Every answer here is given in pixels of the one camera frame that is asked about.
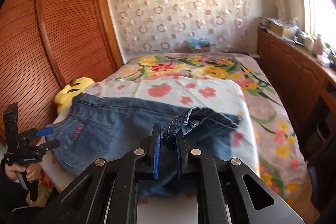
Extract cardboard box on sideboard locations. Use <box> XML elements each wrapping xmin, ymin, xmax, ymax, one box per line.
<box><xmin>270</xmin><ymin>22</ymin><xmax>296</xmax><ymax>39</ymax></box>

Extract yellow pikachu plush toy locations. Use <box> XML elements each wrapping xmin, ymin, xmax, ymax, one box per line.
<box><xmin>54</xmin><ymin>77</ymin><xmax>94</xmax><ymax>115</ymax></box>

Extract pink bottle on sideboard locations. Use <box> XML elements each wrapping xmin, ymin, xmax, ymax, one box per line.
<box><xmin>313</xmin><ymin>34</ymin><xmax>324</xmax><ymax>56</ymax></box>

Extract blue denim jeans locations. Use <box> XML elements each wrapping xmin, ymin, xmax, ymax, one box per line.
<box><xmin>46</xmin><ymin>93</ymin><xmax>243</xmax><ymax>198</ymax></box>

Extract white floral towel blanket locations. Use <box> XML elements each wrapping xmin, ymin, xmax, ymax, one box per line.
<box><xmin>39</xmin><ymin>77</ymin><xmax>261</xmax><ymax>224</ymax></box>

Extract circle patterned sheer curtain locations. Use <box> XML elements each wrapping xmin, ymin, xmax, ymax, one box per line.
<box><xmin>110</xmin><ymin>0</ymin><xmax>251</xmax><ymax>57</ymax></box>

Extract wooden louvered wardrobe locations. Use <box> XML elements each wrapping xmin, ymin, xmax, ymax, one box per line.
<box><xmin>1</xmin><ymin>0</ymin><xmax>123</xmax><ymax>132</ymax></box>

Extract wooden sideboard cabinet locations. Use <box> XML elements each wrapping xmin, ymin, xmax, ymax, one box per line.
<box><xmin>256</xmin><ymin>28</ymin><xmax>336</xmax><ymax>151</ymax></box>

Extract person's left hand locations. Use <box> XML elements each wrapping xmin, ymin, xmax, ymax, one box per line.
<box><xmin>5</xmin><ymin>163</ymin><xmax>35</xmax><ymax>182</ymax></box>

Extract white jar on sideboard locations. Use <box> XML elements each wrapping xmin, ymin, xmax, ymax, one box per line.
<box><xmin>305</xmin><ymin>35</ymin><xmax>314</xmax><ymax>52</ymax></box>

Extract cardboard box with blue items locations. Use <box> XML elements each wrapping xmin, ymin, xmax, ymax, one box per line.
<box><xmin>187</xmin><ymin>38</ymin><xmax>211</xmax><ymax>53</ymax></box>

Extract pink floral bedspread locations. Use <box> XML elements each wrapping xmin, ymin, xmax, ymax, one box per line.
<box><xmin>105</xmin><ymin>53</ymin><xmax>319</xmax><ymax>223</ymax></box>

